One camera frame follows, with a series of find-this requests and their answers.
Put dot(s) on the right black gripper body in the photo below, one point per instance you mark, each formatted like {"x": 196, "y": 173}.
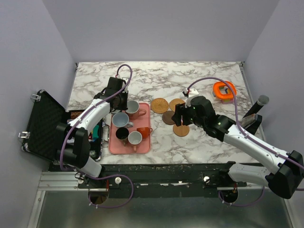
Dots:
{"x": 179, "y": 115}

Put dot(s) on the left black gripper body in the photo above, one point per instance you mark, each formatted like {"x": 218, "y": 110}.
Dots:
{"x": 123, "y": 98}

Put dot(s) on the woven rattan coaster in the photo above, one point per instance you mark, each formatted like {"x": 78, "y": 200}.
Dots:
{"x": 174, "y": 102}
{"x": 159, "y": 105}

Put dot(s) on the dark wood coaster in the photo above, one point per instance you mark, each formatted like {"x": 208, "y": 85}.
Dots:
{"x": 166, "y": 117}

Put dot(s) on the light wood coaster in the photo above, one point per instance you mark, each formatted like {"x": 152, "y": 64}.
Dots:
{"x": 181, "y": 131}

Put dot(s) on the pink mug white inside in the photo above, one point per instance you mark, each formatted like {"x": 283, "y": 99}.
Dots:
{"x": 133, "y": 110}

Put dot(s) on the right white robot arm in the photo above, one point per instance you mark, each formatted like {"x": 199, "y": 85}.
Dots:
{"x": 281, "y": 172}

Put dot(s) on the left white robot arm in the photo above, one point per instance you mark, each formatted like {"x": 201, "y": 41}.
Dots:
{"x": 72, "y": 142}

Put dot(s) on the light blue cup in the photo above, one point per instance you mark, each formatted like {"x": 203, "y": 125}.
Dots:
{"x": 121, "y": 120}

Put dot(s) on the orange red cup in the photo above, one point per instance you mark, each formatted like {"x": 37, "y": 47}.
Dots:
{"x": 145, "y": 131}

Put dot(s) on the black cup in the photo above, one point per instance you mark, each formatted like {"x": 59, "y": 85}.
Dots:
{"x": 122, "y": 134}

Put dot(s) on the black microphone stand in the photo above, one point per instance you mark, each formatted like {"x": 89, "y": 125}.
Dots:
{"x": 251, "y": 123}

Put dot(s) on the pink plastic tray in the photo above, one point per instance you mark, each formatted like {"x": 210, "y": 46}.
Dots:
{"x": 117, "y": 147}

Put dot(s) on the black grey microphone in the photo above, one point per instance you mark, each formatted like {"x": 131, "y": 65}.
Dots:
{"x": 257, "y": 106}

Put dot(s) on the black poker chip case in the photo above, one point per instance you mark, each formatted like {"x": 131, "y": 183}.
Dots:
{"x": 39, "y": 137}

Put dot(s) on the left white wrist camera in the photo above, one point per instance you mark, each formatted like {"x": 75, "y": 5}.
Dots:
{"x": 124, "y": 78}

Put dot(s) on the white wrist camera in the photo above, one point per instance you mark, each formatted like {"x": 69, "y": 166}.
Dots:
{"x": 190, "y": 94}
{"x": 124, "y": 78}

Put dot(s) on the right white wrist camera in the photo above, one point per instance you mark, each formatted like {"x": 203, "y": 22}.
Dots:
{"x": 190, "y": 94}

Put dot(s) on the white cup brown handle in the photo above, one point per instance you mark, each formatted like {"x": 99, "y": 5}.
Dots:
{"x": 135, "y": 139}

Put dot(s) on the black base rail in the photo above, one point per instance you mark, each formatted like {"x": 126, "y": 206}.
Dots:
{"x": 174, "y": 180}

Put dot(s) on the aluminium rail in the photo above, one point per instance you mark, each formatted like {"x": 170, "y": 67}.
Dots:
{"x": 58, "y": 181}

